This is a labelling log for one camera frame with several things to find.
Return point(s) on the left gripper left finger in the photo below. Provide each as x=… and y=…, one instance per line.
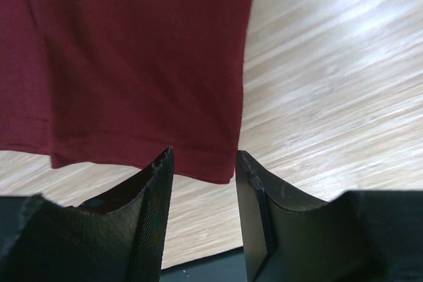
x=118, y=235

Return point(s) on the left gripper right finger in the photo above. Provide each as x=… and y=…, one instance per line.
x=362, y=235

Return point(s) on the dark maroon t shirt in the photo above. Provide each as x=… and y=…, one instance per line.
x=118, y=81

